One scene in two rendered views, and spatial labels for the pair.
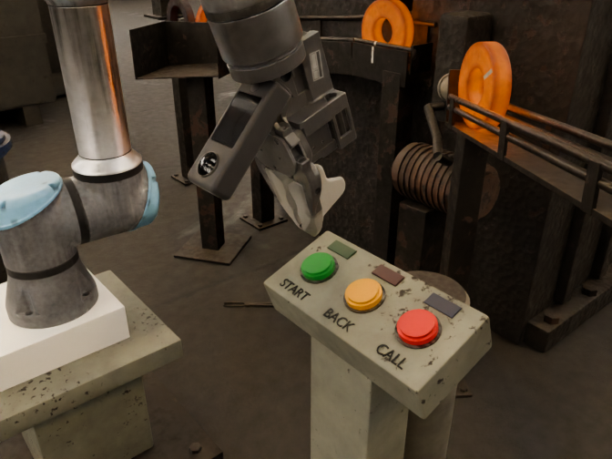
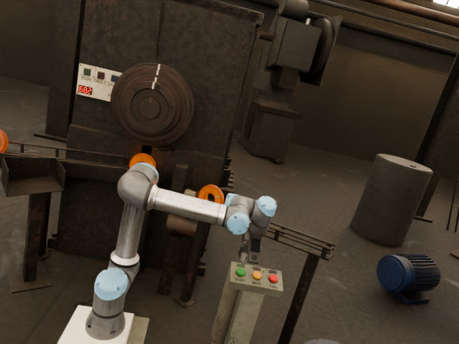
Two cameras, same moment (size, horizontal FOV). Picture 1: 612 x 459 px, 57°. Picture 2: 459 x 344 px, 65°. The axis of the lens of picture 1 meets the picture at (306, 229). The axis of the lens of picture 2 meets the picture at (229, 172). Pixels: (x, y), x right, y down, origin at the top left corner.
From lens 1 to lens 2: 1.35 m
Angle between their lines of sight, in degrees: 53
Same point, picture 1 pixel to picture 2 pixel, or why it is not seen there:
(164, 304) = (42, 320)
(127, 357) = (142, 332)
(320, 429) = (240, 316)
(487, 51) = (216, 190)
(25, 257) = (119, 306)
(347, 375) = (255, 296)
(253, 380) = not seen: hidden behind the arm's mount
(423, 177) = (183, 226)
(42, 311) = (120, 327)
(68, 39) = (138, 217)
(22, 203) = (124, 284)
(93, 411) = not seen: outside the picture
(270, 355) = not seen: hidden behind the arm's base
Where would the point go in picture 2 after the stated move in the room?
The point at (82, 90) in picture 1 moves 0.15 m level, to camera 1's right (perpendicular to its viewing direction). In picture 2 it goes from (136, 233) to (164, 225)
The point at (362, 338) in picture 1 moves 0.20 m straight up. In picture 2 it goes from (265, 284) to (277, 245)
